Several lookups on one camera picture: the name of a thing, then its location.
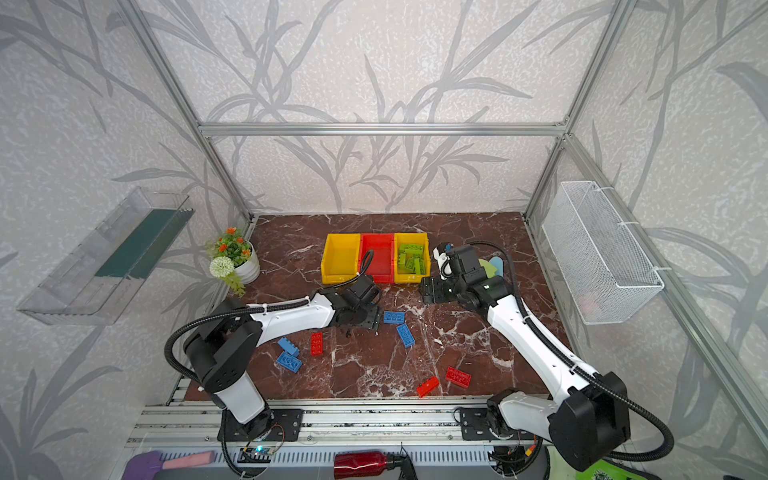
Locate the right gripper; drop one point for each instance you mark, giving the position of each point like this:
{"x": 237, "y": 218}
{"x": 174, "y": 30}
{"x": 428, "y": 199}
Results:
{"x": 432, "y": 288}

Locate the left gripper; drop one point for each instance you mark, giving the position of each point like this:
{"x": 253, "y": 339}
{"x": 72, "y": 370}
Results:
{"x": 367, "y": 310}

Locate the blue lego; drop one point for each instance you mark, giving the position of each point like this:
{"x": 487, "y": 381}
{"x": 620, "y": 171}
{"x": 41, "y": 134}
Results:
{"x": 289, "y": 362}
{"x": 405, "y": 335}
{"x": 394, "y": 318}
{"x": 289, "y": 347}

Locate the green lego long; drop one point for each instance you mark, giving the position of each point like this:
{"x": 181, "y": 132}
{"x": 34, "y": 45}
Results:
{"x": 404, "y": 263}

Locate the green lego pair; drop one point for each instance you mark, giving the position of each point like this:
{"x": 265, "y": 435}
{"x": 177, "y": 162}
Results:
{"x": 411, "y": 249}

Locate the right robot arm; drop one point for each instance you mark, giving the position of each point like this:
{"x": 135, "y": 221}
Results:
{"x": 583, "y": 423}

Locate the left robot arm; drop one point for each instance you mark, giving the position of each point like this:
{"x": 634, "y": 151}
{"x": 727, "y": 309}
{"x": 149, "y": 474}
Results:
{"x": 215, "y": 351}

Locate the light blue scoop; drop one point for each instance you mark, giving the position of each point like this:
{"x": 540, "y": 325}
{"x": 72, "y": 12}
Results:
{"x": 498, "y": 264}

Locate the left yellow bin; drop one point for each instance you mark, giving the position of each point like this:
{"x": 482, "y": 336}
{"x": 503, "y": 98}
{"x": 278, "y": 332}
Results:
{"x": 340, "y": 258}

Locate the yellow bin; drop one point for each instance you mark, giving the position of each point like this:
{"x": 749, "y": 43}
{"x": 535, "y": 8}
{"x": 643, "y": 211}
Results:
{"x": 340, "y": 258}
{"x": 419, "y": 238}

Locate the red middle bin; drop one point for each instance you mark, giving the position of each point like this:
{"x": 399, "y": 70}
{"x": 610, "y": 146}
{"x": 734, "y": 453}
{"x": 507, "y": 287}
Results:
{"x": 381, "y": 268}

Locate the red lego studs up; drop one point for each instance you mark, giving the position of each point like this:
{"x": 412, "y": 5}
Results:
{"x": 317, "y": 344}

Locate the right yellow bin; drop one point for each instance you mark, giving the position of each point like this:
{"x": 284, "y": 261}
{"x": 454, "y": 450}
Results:
{"x": 419, "y": 238}

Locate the red lego front right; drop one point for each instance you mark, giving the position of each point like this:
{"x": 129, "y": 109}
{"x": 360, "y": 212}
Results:
{"x": 458, "y": 377}

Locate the red lego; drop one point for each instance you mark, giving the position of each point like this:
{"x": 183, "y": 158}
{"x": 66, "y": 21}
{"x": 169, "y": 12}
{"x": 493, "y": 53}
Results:
{"x": 458, "y": 377}
{"x": 428, "y": 386}

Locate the white flower pot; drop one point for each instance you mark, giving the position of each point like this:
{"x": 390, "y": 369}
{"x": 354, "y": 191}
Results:
{"x": 250, "y": 269}

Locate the artificial orange flower plant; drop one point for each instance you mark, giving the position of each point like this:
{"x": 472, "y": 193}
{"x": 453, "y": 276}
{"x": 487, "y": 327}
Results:
{"x": 227, "y": 252}

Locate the red bottle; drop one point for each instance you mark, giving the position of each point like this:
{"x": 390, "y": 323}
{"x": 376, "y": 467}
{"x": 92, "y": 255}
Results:
{"x": 363, "y": 464}

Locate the purple pink brush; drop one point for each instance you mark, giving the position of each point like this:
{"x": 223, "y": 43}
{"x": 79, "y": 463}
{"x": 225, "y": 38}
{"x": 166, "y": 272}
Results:
{"x": 146, "y": 466}

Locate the green trowel wooden handle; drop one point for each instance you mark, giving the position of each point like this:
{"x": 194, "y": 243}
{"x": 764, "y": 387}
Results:
{"x": 490, "y": 269}

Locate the white wire basket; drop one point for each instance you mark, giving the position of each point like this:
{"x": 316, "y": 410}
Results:
{"x": 608, "y": 274}

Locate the clear wall shelf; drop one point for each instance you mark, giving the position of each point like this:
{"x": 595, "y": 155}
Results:
{"x": 96, "y": 282}

